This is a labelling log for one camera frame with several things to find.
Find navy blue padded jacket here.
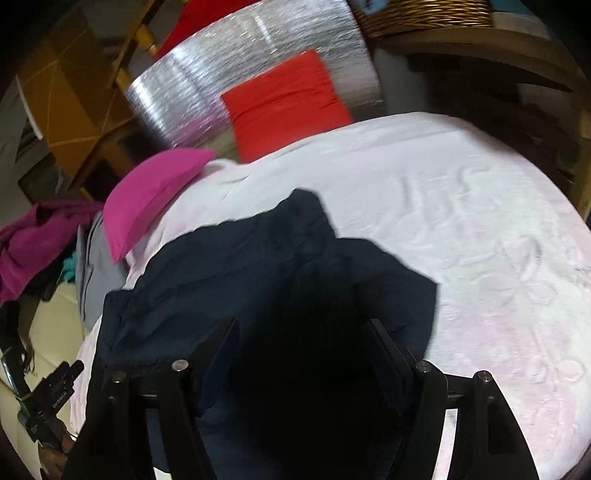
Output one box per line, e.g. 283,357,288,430
69,190,438,479

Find wicker basket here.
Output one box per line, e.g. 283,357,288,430
348,0,493,39

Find teal garment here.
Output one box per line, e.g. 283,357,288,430
60,253,77,283

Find magenta pillow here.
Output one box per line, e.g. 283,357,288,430
103,148,215,263

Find red headboard cloth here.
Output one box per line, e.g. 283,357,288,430
155,0,256,60

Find red pillow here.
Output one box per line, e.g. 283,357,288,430
221,50,353,163

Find magenta garment pile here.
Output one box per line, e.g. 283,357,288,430
1,200,103,304

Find pale pink embossed blanket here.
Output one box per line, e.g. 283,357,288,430
72,113,590,479

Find grey folded garment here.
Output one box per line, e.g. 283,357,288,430
75,212,128,331

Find wooden shelf frame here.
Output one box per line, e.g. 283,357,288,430
369,28,590,216

